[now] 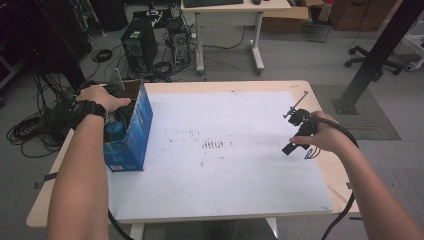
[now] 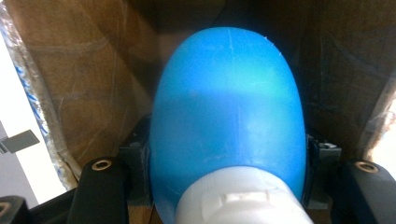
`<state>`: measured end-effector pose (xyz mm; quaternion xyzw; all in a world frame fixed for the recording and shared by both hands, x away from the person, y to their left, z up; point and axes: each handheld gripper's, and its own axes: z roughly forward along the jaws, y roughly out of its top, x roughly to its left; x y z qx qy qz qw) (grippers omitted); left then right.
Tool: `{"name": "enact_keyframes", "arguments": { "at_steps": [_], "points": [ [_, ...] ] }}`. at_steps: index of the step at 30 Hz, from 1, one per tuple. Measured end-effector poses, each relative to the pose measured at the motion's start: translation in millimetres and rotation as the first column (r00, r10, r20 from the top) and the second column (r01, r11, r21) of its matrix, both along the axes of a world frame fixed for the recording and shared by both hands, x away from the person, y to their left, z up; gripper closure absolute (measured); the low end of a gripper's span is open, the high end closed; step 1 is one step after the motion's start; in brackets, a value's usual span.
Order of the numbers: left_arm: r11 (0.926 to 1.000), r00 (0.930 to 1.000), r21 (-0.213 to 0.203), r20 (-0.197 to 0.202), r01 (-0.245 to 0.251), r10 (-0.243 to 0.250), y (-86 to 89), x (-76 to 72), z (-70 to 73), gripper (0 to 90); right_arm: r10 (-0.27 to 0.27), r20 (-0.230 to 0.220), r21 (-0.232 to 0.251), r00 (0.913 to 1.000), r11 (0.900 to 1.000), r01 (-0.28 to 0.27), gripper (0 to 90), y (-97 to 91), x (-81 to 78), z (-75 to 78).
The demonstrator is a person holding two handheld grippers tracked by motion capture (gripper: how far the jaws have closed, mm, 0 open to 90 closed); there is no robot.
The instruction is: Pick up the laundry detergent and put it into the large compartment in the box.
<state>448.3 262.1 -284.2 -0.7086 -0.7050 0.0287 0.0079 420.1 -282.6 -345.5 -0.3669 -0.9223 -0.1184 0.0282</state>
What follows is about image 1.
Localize dark grey floor mat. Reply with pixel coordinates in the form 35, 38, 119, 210
311, 84, 401, 141

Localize black wrist watch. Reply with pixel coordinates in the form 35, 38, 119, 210
68, 99, 109, 130

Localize coiled black cable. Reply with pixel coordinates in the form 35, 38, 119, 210
90, 48, 114, 64

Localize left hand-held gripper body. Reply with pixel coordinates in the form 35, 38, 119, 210
105, 68, 138, 126

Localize black metal post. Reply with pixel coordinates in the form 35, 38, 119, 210
333, 0, 424, 116

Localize tangled cables by computers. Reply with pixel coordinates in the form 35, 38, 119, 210
149, 39, 201, 83

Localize black computer tower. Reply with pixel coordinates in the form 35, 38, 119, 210
120, 16, 158, 73

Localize small grey computer case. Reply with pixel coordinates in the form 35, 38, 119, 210
171, 31, 191, 66

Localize white table mat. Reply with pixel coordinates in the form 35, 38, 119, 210
106, 90, 334, 224

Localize blue cardboard box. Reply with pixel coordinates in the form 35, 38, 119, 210
103, 79, 154, 173

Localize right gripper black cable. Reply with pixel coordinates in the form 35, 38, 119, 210
314, 114, 360, 240

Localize black floor cable bundle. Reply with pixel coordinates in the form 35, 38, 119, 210
6, 73, 78, 158

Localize brown wooden cabinet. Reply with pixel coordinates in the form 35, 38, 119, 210
329, 0, 398, 33

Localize blue bottle with white cap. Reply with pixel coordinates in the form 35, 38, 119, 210
105, 113, 129, 143

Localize black keyboard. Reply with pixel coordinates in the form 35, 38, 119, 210
182, 0, 245, 8

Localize white office desk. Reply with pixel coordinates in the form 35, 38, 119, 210
179, 0, 293, 76

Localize person's left hand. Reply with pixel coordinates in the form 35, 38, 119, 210
75, 84, 133, 114

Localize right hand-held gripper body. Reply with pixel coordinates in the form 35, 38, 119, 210
282, 90, 320, 138

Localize thin black wire loop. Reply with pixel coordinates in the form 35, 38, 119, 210
303, 146, 322, 160

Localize person's right hand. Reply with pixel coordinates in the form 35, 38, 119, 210
289, 110, 354, 156

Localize flat brown cardboard box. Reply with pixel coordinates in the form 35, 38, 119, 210
261, 5, 311, 34

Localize black office chair base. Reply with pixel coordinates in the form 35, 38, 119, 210
344, 45, 404, 83

